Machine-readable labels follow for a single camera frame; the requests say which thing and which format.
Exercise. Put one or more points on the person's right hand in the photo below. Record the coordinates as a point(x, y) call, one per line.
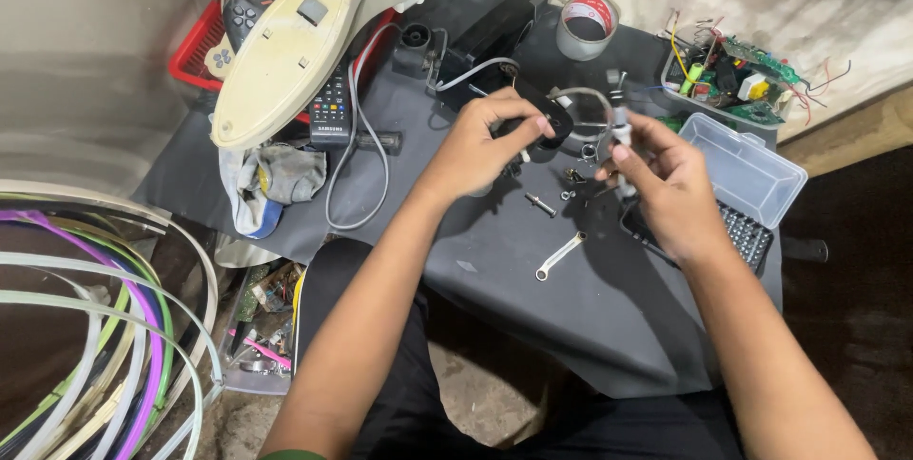
point(677, 196)

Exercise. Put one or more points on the person's left hand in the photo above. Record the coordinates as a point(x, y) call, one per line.
point(474, 149)

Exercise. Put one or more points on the black oval plastic part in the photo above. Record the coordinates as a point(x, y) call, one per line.
point(553, 117)

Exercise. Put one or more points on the white and grey cylindrical part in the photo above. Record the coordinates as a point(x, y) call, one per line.
point(620, 124)

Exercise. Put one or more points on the clear plastic case lid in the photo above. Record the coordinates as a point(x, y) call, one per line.
point(742, 167)

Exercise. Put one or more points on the black screwdriver bit set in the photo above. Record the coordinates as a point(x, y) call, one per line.
point(745, 235)

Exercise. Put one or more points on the silver bolt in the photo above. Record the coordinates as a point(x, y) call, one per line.
point(540, 204)

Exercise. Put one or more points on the brass nut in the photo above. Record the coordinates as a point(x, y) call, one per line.
point(574, 175)

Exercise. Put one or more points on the black rectangular appliance box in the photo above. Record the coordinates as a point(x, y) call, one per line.
point(492, 32)

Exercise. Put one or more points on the tray of circuit boards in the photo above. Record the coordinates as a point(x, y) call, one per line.
point(735, 82)

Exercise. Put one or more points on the black round knob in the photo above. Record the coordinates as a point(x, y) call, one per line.
point(415, 36)

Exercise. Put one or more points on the small silver wrench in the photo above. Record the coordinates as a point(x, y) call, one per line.
point(560, 255)

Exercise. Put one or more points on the black remote control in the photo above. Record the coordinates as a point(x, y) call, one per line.
point(330, 107)

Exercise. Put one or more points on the grey tape roll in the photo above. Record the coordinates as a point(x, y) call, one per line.
point(586, 28)

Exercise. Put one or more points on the dark grey table mat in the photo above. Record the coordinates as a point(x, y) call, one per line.
point(542, 317)

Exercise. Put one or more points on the dirty grey rag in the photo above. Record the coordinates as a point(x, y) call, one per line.
point(274, 178)

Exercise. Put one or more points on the cream plastic appliance housing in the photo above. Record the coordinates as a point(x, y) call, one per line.
point(299, 39)

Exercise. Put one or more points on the person's black trousers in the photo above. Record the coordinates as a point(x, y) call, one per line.
point(421, 403)

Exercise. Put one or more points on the black game controller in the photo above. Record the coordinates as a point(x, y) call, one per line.
point(249, 10)

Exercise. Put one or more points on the clear container of scrap parts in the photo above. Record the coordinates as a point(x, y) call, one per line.
point(260, 331)

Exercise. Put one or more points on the red plastic basket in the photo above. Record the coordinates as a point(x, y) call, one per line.
point(196, 50)

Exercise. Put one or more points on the bundle of coloured plastic hoops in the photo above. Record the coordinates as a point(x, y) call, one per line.
point(107, 331)

